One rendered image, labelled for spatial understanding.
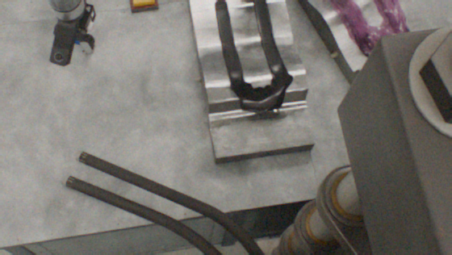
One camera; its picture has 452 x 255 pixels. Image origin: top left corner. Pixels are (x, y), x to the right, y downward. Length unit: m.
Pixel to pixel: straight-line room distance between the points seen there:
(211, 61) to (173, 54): 0.16
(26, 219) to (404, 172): 1.34
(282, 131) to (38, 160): 0.65
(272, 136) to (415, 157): 1.20
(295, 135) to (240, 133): 0.14
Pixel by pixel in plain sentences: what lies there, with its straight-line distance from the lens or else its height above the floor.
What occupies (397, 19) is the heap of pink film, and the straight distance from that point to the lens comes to 1.96.
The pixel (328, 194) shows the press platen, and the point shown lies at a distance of 1.07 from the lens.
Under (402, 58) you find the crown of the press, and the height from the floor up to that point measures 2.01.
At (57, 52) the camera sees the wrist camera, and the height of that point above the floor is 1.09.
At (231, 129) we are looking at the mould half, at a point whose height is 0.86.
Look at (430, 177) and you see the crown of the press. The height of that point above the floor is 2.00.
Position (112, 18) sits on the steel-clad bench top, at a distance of 2.00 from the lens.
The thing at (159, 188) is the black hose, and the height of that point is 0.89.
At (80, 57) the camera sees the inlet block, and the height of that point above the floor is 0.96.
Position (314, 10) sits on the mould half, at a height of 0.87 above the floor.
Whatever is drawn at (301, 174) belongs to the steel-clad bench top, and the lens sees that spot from 1.85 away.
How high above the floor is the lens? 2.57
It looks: 69 degrees down
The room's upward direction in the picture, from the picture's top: straight up
